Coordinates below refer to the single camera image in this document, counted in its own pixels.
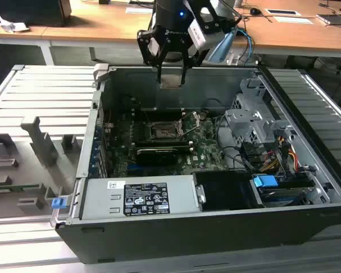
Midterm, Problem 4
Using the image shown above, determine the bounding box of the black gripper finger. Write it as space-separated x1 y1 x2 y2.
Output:
136 29 172 84
179 38 211 86

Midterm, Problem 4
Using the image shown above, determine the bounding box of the silver CPU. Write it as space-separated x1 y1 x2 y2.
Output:
160 74 182 89

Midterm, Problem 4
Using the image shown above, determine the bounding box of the white paper sheet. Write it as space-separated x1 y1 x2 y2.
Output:
124 7 155 15
272 15 313 25

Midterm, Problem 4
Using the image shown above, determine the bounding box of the wooden desk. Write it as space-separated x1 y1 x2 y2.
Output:
0 0 341 68

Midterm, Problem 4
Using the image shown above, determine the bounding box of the pale blue teach pendant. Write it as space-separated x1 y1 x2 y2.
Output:
207 28 239 65

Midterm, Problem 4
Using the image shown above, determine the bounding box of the green motherboard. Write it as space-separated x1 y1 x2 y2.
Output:
101 106 231 177

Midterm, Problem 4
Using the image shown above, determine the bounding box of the metal drive cage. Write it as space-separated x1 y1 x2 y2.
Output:
224 78 298 154

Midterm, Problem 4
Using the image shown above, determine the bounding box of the black graphics card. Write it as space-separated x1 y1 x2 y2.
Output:
135 146 179 168

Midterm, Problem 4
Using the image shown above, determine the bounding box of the black equipment box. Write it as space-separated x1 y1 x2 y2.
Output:
0 0 72 28

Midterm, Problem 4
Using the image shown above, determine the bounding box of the black plastic fan shroud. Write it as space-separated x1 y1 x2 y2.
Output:
193 169 264 213

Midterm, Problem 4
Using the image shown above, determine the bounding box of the hard disk in blue carrier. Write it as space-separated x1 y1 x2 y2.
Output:
251 175 316 208

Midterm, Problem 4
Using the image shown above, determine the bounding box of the crumpled white paper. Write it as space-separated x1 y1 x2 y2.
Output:
0 15 29 34

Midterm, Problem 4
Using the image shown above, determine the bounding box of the grey parts rack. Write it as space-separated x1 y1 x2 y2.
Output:
0 115 85 220

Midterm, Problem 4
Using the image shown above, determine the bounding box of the silver power supply unit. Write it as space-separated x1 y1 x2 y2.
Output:
79 175 202 221

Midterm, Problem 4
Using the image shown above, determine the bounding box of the grey laptop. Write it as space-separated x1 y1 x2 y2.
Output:
317 13 341 28

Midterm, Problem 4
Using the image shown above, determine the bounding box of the black PC case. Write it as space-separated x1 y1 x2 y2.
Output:
49 63 341 265

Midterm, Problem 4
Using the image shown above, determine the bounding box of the blue case latch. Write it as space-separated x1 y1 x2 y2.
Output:
51 198 68 210

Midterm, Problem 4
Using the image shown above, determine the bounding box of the green RAM stick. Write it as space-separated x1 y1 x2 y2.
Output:
0 184 40 192

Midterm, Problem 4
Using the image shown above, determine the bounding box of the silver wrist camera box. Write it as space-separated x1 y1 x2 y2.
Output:
187 19 226 49

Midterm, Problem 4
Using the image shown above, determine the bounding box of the blue cable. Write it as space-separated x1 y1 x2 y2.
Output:
237 27 255 62

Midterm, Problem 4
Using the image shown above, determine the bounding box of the grey desk cable port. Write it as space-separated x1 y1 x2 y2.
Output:
264 8 302 16

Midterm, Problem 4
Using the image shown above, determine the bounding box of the yellow red wire bundle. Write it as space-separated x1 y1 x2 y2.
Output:
261 136 299 174

